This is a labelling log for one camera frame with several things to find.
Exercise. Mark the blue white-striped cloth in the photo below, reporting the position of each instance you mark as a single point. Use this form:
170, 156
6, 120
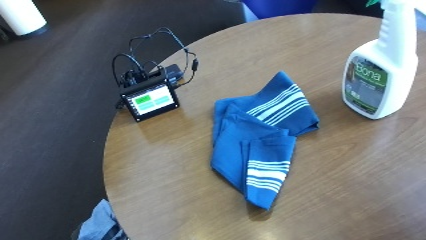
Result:
261, 140

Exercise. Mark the small black touchscreen device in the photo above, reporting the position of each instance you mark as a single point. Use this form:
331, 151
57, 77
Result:
148, 96

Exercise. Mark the black power bank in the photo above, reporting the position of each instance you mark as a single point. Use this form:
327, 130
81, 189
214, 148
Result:
170, 72

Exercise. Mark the blue chair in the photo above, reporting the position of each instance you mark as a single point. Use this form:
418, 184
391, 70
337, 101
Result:
277, 7

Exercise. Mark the grey-blue fabric bag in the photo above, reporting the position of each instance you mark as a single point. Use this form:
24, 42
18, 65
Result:
100, 223

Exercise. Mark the white spray bottle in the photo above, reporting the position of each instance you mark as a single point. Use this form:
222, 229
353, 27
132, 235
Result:
390, 66

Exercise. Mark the green plant leaf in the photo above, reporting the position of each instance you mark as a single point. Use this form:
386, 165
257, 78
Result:
373, 2

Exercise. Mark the white cylindrical pillar base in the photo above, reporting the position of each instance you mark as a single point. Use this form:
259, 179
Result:
21, 15

